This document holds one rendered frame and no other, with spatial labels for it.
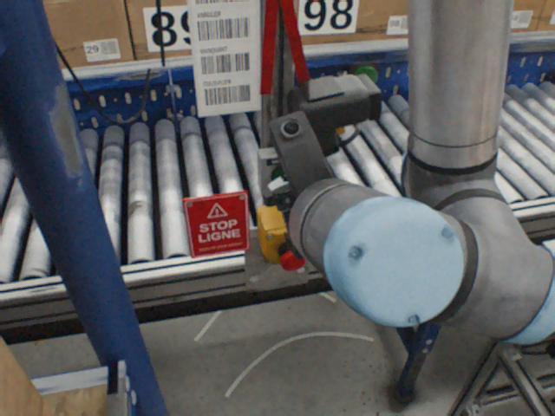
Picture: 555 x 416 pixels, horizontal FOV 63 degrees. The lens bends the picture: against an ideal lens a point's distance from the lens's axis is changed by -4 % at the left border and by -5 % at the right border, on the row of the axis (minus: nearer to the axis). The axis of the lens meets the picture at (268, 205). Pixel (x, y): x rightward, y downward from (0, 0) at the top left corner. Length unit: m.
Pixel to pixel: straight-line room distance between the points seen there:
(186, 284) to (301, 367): 0.79
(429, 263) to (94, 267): 0.22
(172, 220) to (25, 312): 0.31
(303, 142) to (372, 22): 0.85
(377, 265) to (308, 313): 1.38
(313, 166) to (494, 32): 0.22
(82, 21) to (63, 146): 1.05
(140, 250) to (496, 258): 0.65
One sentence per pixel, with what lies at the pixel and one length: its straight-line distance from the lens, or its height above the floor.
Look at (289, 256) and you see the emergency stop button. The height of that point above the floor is 0.86.
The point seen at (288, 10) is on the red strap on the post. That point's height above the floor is 1.18.
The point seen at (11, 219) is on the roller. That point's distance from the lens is 1.04.
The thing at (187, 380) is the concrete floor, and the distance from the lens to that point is 1.57.
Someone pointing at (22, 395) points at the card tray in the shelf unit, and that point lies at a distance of 0.23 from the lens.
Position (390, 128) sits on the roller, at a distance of 1.24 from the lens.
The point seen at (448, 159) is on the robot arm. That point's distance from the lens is 0.46.
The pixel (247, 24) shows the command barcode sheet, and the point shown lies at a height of 1.17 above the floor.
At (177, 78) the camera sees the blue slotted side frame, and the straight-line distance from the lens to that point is 1.21.
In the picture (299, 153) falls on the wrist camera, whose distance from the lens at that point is 0.52.
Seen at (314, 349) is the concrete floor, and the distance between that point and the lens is 1.61.
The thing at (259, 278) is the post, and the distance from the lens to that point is 0.87.
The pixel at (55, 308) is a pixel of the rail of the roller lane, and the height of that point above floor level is 0.70.
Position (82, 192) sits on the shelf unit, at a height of 1.25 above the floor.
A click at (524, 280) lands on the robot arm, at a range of 0.41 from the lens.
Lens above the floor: 1.36
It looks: 41 degrees down
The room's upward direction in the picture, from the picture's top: straight up
